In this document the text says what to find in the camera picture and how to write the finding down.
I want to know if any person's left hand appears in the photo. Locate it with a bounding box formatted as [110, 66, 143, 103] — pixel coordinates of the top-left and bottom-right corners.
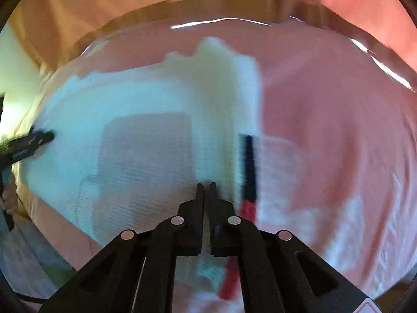
[1, 172, 19, 218]

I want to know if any white red navy knit sweater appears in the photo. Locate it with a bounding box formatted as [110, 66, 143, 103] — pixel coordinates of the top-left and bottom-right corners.
[24, 37, 265, 301]

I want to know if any pink curtain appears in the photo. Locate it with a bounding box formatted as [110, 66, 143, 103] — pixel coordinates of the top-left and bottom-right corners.
[270, 0, 417, 90]

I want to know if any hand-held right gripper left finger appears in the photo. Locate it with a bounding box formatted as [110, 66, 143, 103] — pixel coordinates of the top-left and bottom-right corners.
[39, 183, 206, 313]

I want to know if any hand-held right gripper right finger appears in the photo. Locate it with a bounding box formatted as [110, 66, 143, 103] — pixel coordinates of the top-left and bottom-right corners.
[208, 182, 375, 313]

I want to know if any pink printed blanket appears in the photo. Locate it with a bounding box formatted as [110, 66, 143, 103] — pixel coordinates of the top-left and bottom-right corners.
[0, 16, 417, 313]

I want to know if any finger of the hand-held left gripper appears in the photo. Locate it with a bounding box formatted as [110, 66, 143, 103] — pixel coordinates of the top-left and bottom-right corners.
[9, 130, 55, 161]

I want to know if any orange curtain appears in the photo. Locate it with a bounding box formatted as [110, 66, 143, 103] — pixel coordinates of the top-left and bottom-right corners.
[8, 0, 294, 72]

